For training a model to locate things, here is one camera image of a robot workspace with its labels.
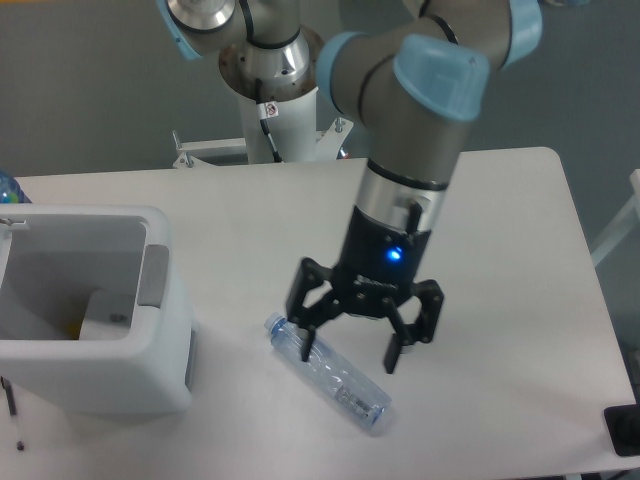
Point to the white trash can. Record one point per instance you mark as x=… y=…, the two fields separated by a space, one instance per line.
x=53 y=257

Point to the clear blue plastic bottle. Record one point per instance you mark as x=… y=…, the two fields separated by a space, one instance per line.
x=332 y=376

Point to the white frame at right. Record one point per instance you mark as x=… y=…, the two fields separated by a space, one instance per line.
x=623 y=222

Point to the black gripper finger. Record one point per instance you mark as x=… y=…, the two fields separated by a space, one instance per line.
x=309 y=277
x=431 y=298

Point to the black pen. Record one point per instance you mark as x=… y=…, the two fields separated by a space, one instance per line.
x=13 y=413

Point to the white left pedestal foot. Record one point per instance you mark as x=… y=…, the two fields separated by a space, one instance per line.
x=220 y=152

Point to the black clamp at table corner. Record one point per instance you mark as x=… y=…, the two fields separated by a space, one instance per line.
x=623 y=425

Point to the white paper wrapper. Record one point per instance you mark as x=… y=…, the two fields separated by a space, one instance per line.
x=108 y=316

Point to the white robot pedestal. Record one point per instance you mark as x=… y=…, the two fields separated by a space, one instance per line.
x=277 y=97

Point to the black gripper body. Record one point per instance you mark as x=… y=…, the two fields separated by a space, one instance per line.
x=379 y=262

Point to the yellow trash in bin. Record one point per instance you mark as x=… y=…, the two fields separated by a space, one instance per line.
x=73 y=331

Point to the blue bottle at left edge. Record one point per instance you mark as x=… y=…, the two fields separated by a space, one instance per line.
x=11 y=191

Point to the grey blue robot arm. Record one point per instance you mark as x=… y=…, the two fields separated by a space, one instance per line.
x=417 y=89

